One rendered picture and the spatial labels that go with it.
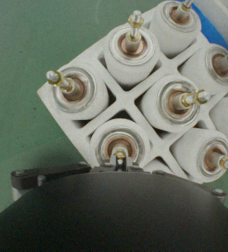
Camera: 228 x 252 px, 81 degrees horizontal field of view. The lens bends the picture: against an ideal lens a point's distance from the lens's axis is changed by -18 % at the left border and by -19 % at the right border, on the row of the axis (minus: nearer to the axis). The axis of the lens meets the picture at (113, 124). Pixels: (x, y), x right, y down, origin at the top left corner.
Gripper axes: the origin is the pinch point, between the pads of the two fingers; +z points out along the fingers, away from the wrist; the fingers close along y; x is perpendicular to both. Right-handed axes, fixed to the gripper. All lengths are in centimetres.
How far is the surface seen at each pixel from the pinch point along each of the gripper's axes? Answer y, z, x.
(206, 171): 15.3, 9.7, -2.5
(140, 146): 2.9, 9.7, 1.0
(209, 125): 18.8, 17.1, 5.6
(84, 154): -6.7, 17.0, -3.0
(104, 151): -2.3, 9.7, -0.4
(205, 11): 23, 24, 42
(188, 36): 10.3, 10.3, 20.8
